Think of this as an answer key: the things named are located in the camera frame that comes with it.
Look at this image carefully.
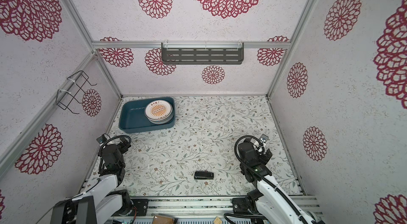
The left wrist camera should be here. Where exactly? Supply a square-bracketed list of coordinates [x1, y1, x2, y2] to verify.
[96, 134, 110, 146]

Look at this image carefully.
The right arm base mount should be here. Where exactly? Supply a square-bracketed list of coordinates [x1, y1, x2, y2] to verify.
[232, 197, 259, 215]

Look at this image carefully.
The orange sunburst plate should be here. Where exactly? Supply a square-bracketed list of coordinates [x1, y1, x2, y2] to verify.
[145, 100, 173, 121]

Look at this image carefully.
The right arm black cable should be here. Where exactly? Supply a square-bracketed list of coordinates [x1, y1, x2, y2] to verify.
[223, 134, 309, 224]

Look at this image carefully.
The brown box front edge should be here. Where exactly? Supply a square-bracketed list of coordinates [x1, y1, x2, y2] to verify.
[152, 215, 176, 224]

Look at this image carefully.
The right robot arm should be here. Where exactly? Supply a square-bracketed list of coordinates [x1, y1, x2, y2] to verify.
[234, 139, 324, 224]

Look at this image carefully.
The black small device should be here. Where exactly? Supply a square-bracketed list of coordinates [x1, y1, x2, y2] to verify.
[194, 171, 214, 180]

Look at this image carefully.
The black wire wall rack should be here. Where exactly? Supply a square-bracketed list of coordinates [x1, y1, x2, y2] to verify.
[55, 70, 96, 115]

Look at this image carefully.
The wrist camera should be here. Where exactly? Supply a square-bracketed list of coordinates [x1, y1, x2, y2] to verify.
[257, 134, 269, 153]
[96, 134, 110, 146]

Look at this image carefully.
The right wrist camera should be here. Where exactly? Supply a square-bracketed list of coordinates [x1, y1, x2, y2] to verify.
[257, 134, 269, 153]

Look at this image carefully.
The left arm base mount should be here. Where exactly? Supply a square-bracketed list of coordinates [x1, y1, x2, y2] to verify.
[127, 199, 149, 217]

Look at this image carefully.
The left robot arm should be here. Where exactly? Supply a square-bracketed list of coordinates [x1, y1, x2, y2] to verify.
[50, 135, 135, 224]

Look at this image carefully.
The grey wall shelf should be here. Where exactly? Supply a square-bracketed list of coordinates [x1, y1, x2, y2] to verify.
[161, 42, 244, 65]

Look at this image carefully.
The teal plastic bin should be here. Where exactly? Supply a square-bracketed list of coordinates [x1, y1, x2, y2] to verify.
[119, 97, 176, 134]

